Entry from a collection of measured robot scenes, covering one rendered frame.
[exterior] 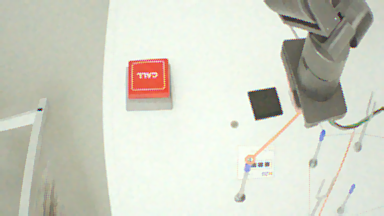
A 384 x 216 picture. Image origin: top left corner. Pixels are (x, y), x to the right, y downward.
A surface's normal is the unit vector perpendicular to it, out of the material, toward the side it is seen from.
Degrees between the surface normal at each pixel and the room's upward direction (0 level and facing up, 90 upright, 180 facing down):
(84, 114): 0
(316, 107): 40
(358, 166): 50
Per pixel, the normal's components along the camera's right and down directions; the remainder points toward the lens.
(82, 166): 0.07, 0.31
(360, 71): 0.04, -0.52
